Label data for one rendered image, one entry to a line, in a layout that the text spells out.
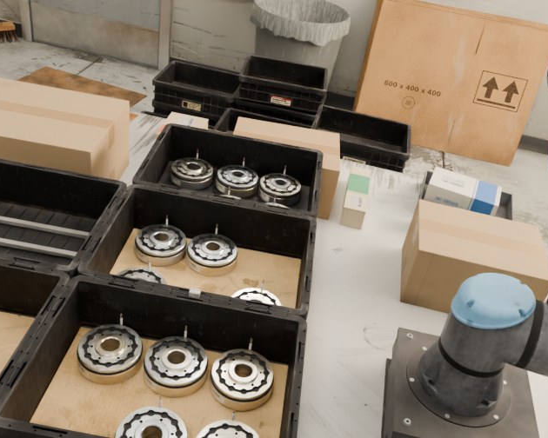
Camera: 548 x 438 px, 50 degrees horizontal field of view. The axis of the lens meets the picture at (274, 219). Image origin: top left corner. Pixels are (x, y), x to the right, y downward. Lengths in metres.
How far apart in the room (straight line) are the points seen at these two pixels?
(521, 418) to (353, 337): 0.37
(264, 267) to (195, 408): 0.38
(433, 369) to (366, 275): 0.45
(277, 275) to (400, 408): 0.36
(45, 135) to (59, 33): 3.08
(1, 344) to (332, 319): 0.68
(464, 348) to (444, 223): 0.50
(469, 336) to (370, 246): 0.63
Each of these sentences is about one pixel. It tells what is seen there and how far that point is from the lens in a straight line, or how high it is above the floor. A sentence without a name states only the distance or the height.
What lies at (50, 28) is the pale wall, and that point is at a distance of 4.60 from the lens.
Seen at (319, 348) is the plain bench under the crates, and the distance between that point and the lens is 1.28.
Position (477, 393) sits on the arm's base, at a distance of 1.10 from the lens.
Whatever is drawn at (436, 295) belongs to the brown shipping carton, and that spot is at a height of 0.75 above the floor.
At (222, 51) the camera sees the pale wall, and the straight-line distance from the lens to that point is 4.16.
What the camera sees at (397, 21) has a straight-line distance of 3.75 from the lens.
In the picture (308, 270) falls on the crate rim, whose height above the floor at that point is 0.93.
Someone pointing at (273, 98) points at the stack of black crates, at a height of 0.52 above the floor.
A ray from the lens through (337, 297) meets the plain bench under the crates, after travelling 1.41.
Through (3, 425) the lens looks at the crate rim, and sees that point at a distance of 0.86.
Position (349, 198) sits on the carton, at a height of 0.76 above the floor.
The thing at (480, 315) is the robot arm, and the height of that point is 1.01.
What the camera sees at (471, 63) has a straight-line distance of 3.82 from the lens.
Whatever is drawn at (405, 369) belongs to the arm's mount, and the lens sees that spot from 1.16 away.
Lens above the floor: 1.62
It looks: 35 degrees down
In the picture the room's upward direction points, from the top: 10 degrees clockwise
